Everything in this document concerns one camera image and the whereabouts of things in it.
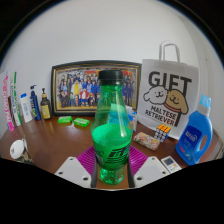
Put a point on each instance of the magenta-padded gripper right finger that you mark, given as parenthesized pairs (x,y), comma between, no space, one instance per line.
(150,170)

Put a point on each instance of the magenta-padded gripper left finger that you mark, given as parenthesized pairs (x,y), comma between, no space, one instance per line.
(74,170)

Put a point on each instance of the green plastic drink bottle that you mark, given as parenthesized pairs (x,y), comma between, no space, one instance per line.
(111,140)

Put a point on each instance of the white remote control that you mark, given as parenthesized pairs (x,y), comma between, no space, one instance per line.
(171,164)

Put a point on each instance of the small floral patterned box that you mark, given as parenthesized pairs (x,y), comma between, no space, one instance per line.
(146,140)

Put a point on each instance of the colourful puzzle cube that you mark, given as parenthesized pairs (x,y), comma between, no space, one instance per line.
(162,132)

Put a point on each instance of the small green packet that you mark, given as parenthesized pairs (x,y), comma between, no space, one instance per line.
(65,119)
(81,122)

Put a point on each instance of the blue tissue pack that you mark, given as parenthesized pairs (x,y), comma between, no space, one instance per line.
(133,120)

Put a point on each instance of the blue detergent bottle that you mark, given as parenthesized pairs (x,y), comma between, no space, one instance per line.
(195,136)

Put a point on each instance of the black gold floral paper cup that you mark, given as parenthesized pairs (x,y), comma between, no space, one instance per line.
(18,150)

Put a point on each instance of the amber pump bottle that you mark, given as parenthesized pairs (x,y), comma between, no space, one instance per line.
(45,108)

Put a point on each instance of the dark blue pump bottle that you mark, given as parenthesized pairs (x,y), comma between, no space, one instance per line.
(35,105)

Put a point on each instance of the white tube with blue cap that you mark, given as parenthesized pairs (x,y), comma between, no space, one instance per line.
(26,108)

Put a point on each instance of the framed group photo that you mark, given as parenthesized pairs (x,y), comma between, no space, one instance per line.
(76,90)

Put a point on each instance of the white paper gift bag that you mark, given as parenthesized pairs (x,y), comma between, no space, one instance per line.
(168,90)

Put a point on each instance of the long green white box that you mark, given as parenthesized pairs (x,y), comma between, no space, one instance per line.
(16,100)

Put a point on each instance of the long pink white box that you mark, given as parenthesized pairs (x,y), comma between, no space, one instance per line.
(7,103)

